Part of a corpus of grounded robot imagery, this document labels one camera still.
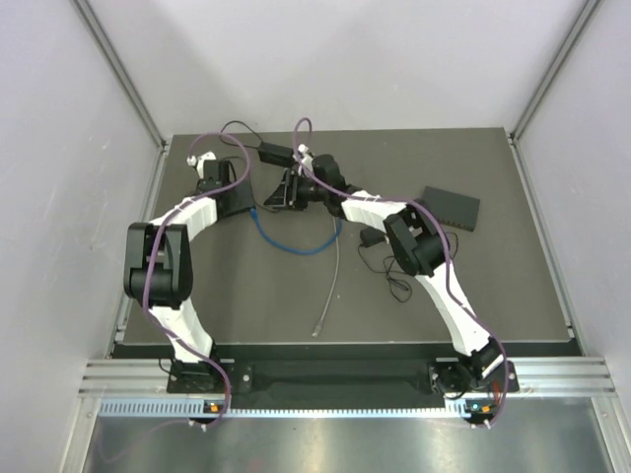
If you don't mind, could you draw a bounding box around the aluminium frame rail front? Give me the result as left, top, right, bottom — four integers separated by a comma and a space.
79, 357, 615, 397

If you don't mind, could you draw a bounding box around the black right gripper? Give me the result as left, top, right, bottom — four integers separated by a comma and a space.
264, 170, 328, 213

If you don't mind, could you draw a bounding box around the black network switch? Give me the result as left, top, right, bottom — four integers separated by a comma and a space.
421, 186, 480, 232
215, 161, 255, 220

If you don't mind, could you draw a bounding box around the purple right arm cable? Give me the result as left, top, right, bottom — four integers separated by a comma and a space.
293, 116, 512, 429

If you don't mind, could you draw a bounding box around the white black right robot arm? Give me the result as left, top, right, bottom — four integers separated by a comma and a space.
259, 147, 510, 392

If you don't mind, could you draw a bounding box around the black adapter cord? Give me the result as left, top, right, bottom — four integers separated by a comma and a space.
357, 231, 459, 304
219, 120, 262, 149

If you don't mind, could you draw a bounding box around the black power adapter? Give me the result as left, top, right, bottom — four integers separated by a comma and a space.
360, 227, 388, 248
256, 142, 295, 168

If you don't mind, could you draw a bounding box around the aluminium right corner post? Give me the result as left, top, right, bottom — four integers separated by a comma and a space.
510, 0, 605, 142

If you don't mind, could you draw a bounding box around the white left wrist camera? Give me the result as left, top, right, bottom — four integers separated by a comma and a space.
186, 152, 217, 179

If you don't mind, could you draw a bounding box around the grey ethernet cable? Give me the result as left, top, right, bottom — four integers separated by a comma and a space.
312, 216, 342, 339

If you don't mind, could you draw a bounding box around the aluminium left corner post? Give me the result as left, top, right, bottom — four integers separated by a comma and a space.
70, 0, 167, 149

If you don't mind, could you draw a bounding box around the grey slotted cable duct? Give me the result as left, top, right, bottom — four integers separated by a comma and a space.
98, 398, 491, 419

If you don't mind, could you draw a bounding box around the blue ethernet cable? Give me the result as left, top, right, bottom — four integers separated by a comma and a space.
249, 206, 344, 256

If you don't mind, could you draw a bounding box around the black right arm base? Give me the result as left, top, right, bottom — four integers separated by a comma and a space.
427, 360, 520, 398

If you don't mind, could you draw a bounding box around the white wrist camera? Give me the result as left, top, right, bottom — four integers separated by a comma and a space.
186, 152, 217, 179
294, 144, 314, 175

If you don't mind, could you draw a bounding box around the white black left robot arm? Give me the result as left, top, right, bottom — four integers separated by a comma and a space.
123, 152, 233, 391

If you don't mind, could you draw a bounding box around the aluminium corner post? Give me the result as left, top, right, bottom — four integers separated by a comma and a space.
70, 0, 167, 149
510, 0, 605, 142

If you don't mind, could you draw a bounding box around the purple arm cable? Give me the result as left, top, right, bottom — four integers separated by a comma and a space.
293, 116, 512, 429
140, 132, 252, 430

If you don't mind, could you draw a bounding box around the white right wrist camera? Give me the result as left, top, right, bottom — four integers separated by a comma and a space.
294, 144, 314, 175

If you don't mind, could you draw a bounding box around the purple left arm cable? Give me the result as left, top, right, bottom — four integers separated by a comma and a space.
140, 132, 252, 430

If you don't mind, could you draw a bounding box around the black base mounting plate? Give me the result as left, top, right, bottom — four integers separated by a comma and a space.
166, 358, 520, 396

